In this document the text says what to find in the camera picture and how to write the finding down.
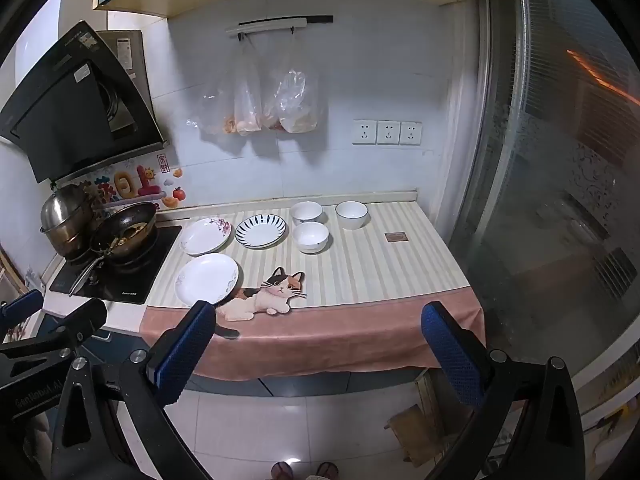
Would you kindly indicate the stainless steel pot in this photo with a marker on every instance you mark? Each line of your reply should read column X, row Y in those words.
column 65, row 215

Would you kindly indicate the person's left foot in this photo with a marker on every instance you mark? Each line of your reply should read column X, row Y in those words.
column 282, row 471

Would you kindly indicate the person's right foot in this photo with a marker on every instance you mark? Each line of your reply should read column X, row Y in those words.
column 327, row 471

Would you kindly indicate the white floral plate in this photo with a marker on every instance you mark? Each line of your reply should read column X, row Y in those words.
column 206, row 236
column 207, row 280

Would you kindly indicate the black wok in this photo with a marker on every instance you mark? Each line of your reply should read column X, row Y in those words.
column 125, row 232

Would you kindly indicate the black induction cooktop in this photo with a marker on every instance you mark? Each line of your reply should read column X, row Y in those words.
column 150, row 272

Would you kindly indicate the white hook rail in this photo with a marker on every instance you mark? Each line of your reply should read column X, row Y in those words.
column 265, row 26

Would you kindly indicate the white bowl dark rim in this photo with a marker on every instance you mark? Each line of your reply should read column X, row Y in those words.
column 310, row 237
column 306, row 211
column 352, row 214

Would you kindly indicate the cardboard box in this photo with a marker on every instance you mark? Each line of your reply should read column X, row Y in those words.
column 425, row 425

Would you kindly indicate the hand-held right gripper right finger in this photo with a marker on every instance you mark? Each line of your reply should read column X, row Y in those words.
column 450, row 355

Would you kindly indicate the blue striped plate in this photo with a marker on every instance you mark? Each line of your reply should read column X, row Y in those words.
column 261, row 231

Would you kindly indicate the white wall socket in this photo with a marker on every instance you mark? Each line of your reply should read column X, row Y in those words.
column 364, row 132
column 410, row 133
column 388, row 133

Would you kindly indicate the black wall rail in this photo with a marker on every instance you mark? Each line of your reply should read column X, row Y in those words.
column 320, row 19

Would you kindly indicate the colourful wall stickers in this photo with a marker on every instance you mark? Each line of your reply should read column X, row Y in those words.
column 125, row 182

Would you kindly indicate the striped cat tablecloth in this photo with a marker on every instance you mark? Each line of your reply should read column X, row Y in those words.
column 375, row 285

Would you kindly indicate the brown cloth label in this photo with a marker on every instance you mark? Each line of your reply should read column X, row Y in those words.
column 395, row 237

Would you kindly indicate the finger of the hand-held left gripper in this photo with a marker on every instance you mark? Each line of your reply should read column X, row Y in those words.
column 75, row 322
column 22, row 306

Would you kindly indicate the person's foot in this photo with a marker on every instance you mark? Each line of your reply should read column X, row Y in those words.
column 327, row 471
column 282, row 471

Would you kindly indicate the black range hood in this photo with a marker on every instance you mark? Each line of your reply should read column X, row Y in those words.
column 75, row 110

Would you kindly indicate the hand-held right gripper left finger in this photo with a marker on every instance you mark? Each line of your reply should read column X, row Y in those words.
column 185, row 350

